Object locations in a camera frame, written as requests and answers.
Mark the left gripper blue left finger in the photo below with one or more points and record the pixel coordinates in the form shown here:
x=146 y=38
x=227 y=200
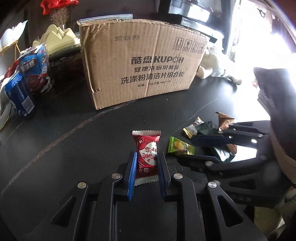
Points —
x=89 y=211

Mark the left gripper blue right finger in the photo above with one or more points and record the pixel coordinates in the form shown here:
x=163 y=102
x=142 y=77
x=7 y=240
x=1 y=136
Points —
x=204 y=211

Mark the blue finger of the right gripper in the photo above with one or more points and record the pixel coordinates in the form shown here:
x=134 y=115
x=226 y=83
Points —
x=245 y=134
x=210 y=163

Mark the tan fortune biscuits bag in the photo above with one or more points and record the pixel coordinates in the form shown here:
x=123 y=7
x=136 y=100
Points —
x=224 y=122

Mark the dark green snack packet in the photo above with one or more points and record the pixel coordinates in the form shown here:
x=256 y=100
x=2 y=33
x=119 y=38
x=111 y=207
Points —
x=224 y=154

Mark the red candy wrapper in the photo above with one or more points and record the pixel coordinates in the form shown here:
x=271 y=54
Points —
x=146 y=141

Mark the white gold snack bar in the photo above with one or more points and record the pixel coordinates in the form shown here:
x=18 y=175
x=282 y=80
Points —
x=191 y=130

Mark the yellow green candy packet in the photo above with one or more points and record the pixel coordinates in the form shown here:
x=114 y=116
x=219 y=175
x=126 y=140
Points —
x=178 y=146

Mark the white plush sheep toy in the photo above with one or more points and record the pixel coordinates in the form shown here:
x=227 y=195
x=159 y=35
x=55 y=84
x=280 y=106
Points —
x=216 y=64

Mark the black piano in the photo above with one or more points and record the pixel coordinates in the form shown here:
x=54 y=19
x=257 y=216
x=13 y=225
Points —
x=212 y=18

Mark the brown cardboard box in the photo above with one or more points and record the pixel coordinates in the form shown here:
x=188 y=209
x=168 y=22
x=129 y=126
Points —
x=126 y=60

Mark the blue oreo can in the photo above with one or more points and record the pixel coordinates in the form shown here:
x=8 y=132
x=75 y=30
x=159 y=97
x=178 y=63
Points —
x=20 y=96

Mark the blue red m&m box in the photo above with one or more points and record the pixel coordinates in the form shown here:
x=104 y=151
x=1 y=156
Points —
x=34 y=67

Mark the pale green tissue box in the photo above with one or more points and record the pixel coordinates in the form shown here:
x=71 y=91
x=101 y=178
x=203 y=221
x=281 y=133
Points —
x=57 y=39

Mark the upper white shell bowl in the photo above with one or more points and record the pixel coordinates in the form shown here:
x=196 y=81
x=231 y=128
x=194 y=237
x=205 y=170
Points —
x=12 y=34

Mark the dried flower vase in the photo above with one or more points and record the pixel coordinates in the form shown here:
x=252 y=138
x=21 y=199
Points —
x=59 y=17

